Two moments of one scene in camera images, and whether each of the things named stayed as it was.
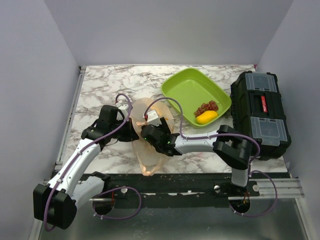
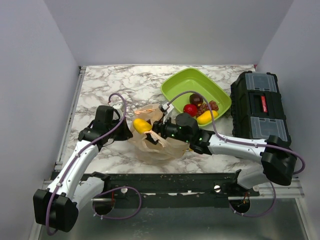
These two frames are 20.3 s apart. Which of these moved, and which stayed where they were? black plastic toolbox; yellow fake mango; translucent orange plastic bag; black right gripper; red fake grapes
Moved: translucent orange plastic bag; black right gripper
Stayed: yellow fake mango; red fake grapes; black plastic toolbox
